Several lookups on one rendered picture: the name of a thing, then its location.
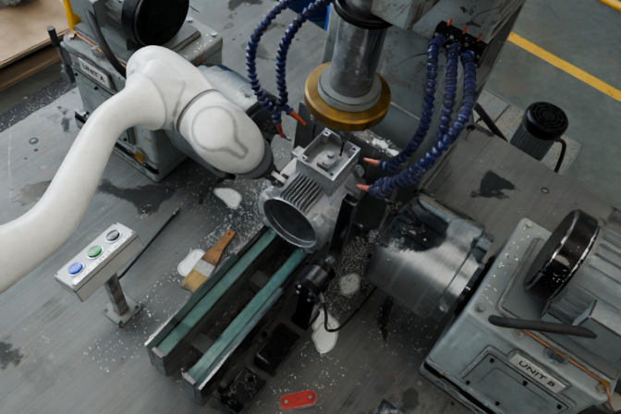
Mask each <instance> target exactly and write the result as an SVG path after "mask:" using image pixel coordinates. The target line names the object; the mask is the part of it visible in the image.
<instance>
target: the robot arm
mask: <svg viewBox="0 0 621 414"><path fill-rule="evenodd" d="M137 125H142V126H144V127H146V128H147V129H150V130H156V129H167V130H174V129H175V130H177V131H178V132H179V133H180V134H181V135H182V136H183V137H184V138H185V139H186V140H187V141H188V142H189V144H190V145H191V146H192V148H193V150H194V151H195V152H196V154H198V155H199V156H200V157H201V158H203V159H204V160H205V161H206V162H207V163H209V164H211V165H212V166H214V167H216V168H217V169H220V170H222V171H225V172H227V173H233V174H235V175H236V176H238V177H241V178H246V179H260V178H266V179H268V180H269V181H271V184H272V185H273V186H274V187H275V186H277V187H278V188H282V187H283V186H284V185H285V183H286V182H287V180H288V178H289V176H288V175H286V174H284V173H282V172H280V171H278V170H277V169H276V165H274V155H273V153H272V150H271V147H270V145H269V143H268V142H267V140H265V138H264V137H263V136H262V134H261V132H260V130H259V129H258V127H257V126H256V124H255V123H254V122H253V121H252V120H251V119H250V118H249V117H248V116H247V114H246V113H245V112H244V111H243V110H242V109H241V108H239V107H238V106H236V105H235V104H233V103H232V102H230V101H229V100H228V99H227V98H225V97H224V95H223V94H222V93H221V92H219V91H218V90H217V89H216V88H215V87H214V86H213V85H212V83H211V82H210V81H209V80H208V79H207V78H206V77H205V76H204V75H203V74H202V73H201V72H200V71H199V70H198V69H197V68H195V67H194V66H193V65H192V64H191V63H190V62H189V61H187V60H186V59H185V58H183V57H182V56H181V55H178V54H177V53H175V52H173V51H171V50H169V49H166V48H163V47H161V46H155V45H151V46H146V47H143V48H141V49H139V51H137V52H136V53H135V54H134V55H133V56H132V57H131V58H130V59H129V60H128V64H127V82H126V88H125V89H124V90H123V91H121V92H120V93H118V94H116V95H115V96H113V97H111V98H110V99H108V100H107V101H106V102H104V103H103V104H101V105H100V106H99V107H98V108H97V109H96V110H95V111H94V112H93V113H92V114H91V116H90V117H89V119H88V120H87V121H86V123H85V125H84V126H83V128H82V129H81V131H80V133H79V135H78V136H77V138H76V140H75V141H74V143H73V145H72V147H71V148H70V150H69V152H68V154H67V156H66V158H65V160H64V162H63V163H62V164H61V166H60V168H59V169H58V171H57V173H56V175H55V177H54V179H53V181H52V183H51V184H50V186H49V188H48V189H47V190H46V192H45V193H44V194H43V196H42V198H41V199H40V200H39V201H38V202H37V204H36V205H35V206H34V207H33V208H32V209H30V210H29V211H28V212H27V213H25V214H23V215H22V216H20V217H19V218H18V219H16V220H13V221H11V222H9V223H7V224H4V225H0V295H1V294H2V293H3V292H5V291H6V290H7V289H9V288H10V287H11V286H13V285H14V284H15V283H16V282H17V281H19V280H20V279H21V278H23V277H24V276H25V275H27V274H28V273H30V272H31V271H33V270H34V269H35V268H37V267H38V266H39V265H41V264H42V263H43V262H45V261H46V260H47V259H48V258H50V257H51V256H52V255H53V254H54V253H56V252H57V251H58V250H59V249H60V248H61V247H62V246H63V245H64V244H65V243H66V242H67V240H68V239H69V238H70V237H71V235H72V234H73V233H74V232H75V230H76V229H77V227H78V226H79V224H80V222H81V220H82V219H83V217H84V215H85V213H86V212H87V210H88V208H89V205H90V203H91V200H92V197H93V195H94V193H95V190H96V189H97V186H98V184H99V182H100V179H101V177H102V174H103V172H104V169H105V167H106V164H107V162H108V159H109V157H110V155H111V152H112V150H113V149H114V146H115V144H116V141H117V139H118V137H119V136H120V135H121V133H122V132H124V131H125V130H126V129H128V128H131V127H134V126H137Z"/></svg>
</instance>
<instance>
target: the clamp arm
mask: <svg viewBox="0 0 621 414"><path fill-rule="evenodd" d="M358 205H359V200H358V199H357V198H355V197H354V196H352V195H351V194H349V193H347V194H346V195H345V196H344V198H343V199H342V202H341V206H340V209H339V213H338V216H337V219H336V223H335V229H334V233H333V235H332V239H331V243H330V246H329V250H328V252H327V256H326V259H327V258H328V257H329V258H328V259H329V260H332V263H334V262H335V263H334V264H333V265H334V266H337V265H338V264H339V263H340V261H341V258H342V254H343V251H344V248H345V246H346V243H347V238H348V235H349V231H350V228H351V226H352V223H353V220H354V217H355V214H356V211H357V208H358ZM332 258H333V259H332Z"/></svg>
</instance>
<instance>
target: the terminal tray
mask: <svg viewBox="0 0 621 414"><path fill-rule="evenodd" d="M331 144H333V145H332V146H331ZM322 145H323V146H322ZM329 145H330V146H329ZM341 145H342V141H341V139H340V136H338V135H337V134H335V133H334V132H333V131H331V130H329V129H328V128H325V129H324V130H323V131H322V133H321V134H320V135H319V136H318V137H317V138H316V139H315V140H314V141H313V142H312V143H311V144H310V145H309V146H308V147H307V148H306V149H305V150H304V152H303V153H302V154H301V155H300V156H299V157H298V158H297V162H296V171H295V176H296V175H297V174H298V173H299V172H300V175H302V174H304V175H303V177H304V176H306V175H307V179H308V177H310V181H311V180H312V179H313V183H314V182H315V181H316V185H318V184H319V183H320V186H319V188H320V187H321V186H323V190H324V189H326V190H325V193H326V195H327V196H328V197H330V196H331V197H333V193H335V191H336V190H337V189H338V188H339V187H341V185H342V183H344V181H345V180H347V177H349V175H350V173H351V174H352V171H353V168H355V167H356V165H357V161H358V158H359V152H360V148H359V147H358V146H356V145H354V144H353V143H351V142H349V141H347V142H345V145H344V149H343V152H342V158H341V157H340V156H339V153H340V149H341V148H342V146H341ZM322 148H323V151H322ZM328 148H329V149H328ZM317 153H318V154H317ZM316 155H317V157H315V156H316ZM314 157H315V158H314ZM343 157H344V159H345V158H346V159H345V160H344V159H343ZM313 158H314V159H313ZM320 158H321V159H320ZM338 159H339V162H338ZM309 160H310V161H311V163H308V161H309ZM312 161H313V162H312ZM316 165H317V166H316ZM342 166H343V167H342ZM337 167H338V168H339V169H337ZM320 170H323V171H320ZM325 170H326V172H325ZM328 171H329V172H328ZM332 171H333V172H332ZM335 171H336V173H335ZM338 171H339V172H338ZM324 172H325V173H324ZM326 174H327V175H326Z"/></svg>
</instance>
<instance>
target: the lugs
mask: <svg viewBox="0 0 621 414"><path fill-rule="evenodd" d="M364 173H365V171H364V170H363V168H362V166H361V165H360V164H358V165H356V167H355V168H353V171H352V174H353V175H354V177H355V178H359V177H362V176H363V175H364ZM264 192H265V194H266V195H267V196H268V198H269V199H270V198H275V197H276V196H277V195H278V194H279V192H280V190H279V189H278V187H277V186H275V187H274V186H270V187H269V188H268V189H267V190H266V191H264ZM262 220H263V221H264V223H265V224H266V225H267V226H271V225H270V224H269V223H268V221H267V219H266V218H265V217H264V218H263V219H262ZM309 221H310V223H311V224H312V226H313V227H320V226H321V225H322V224H323V222H324V220H323V218H322V217H321V215H320V214H319V213H314V214H313V215H312V216H311V217H310V219H309ZM303 249H304V250H305V251H306V252H307V253H314V252H315V251H316V249H315V248H303Z"/></svg>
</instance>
